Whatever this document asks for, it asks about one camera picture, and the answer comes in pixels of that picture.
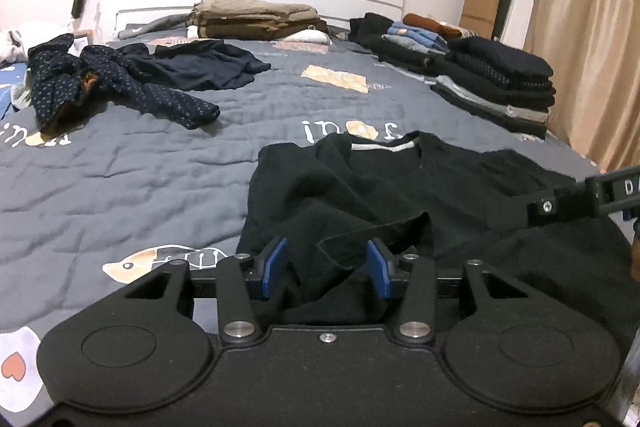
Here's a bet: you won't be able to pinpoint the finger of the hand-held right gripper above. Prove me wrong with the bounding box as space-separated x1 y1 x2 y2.
527 179 603 228

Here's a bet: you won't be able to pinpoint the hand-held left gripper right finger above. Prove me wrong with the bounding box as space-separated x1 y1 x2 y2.
366 239 530 348

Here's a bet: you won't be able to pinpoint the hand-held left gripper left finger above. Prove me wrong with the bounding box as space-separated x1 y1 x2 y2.
115 237 288 347

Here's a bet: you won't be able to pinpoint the black t-shirt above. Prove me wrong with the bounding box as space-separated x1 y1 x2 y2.
237 131 640 338

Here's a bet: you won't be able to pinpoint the stack of folded dark clothes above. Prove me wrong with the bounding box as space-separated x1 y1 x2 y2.
430 36 557 140

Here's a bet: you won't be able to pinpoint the folded clothes stack with jeans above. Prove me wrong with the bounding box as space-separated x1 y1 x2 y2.
348 12 468 75

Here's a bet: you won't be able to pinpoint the white crumpled clothes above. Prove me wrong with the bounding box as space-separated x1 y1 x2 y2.
0 22 37 62

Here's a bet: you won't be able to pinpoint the beige curtain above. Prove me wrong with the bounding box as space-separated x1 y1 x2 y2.
522 0 640 172

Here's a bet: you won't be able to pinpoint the grey quilted printed blanket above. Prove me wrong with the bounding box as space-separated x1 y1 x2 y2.
0 24 601 413

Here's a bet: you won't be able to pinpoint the dark navy garment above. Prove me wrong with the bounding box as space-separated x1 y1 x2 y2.
117 39 272 92

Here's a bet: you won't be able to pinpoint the brown folded garment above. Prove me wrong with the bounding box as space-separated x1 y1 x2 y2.
402 13 463 38

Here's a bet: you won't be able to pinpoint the white pillow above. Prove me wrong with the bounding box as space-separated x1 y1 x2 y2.
287 28 333 46

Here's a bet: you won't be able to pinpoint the navy dotted shirt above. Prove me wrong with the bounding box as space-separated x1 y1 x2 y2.
25 33 221 132

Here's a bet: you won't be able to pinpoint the stack of folded khaki pants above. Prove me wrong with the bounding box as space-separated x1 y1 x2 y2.
190 0 331 42

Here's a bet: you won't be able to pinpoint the blue blanket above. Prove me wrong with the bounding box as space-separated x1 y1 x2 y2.
0 62 31 118

